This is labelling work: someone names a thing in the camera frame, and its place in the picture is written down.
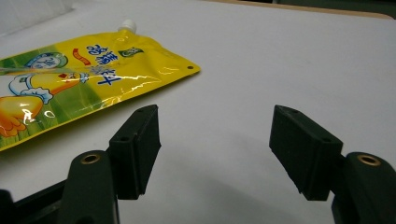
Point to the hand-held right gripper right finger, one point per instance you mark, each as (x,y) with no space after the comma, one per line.
(306,152)

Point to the yellow spouted sauce pouch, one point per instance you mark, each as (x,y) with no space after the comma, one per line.
(93,77)

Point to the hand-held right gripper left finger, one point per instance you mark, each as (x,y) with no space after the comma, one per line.
(130,155)

